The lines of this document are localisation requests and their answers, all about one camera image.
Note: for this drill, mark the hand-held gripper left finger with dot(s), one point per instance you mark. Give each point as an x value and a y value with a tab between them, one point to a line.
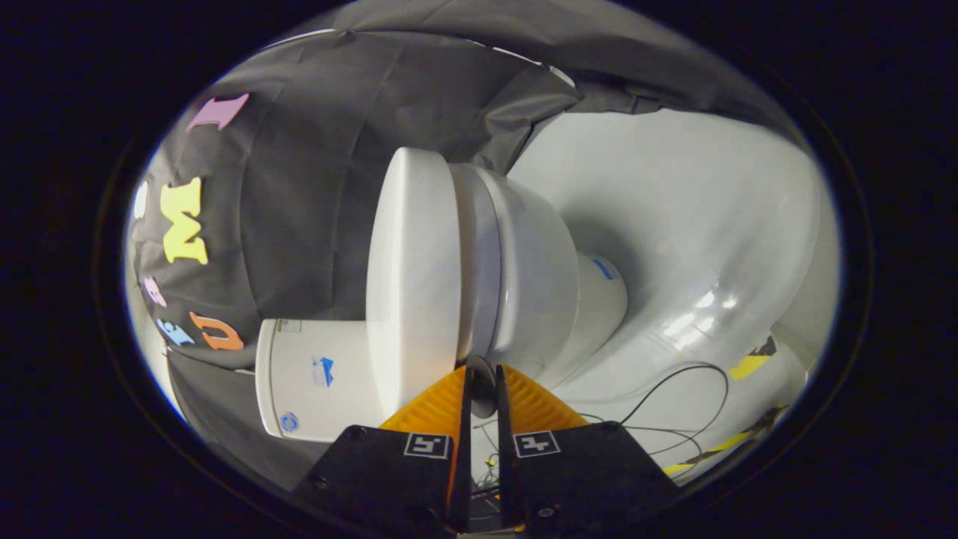
389	479

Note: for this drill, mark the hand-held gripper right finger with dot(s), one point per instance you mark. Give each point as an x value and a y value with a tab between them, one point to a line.
591	479

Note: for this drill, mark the white toilet bowl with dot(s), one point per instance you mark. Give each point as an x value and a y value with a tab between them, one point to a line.
539	277

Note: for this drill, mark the black backdrop cloth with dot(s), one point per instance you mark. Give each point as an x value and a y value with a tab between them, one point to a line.
299	187

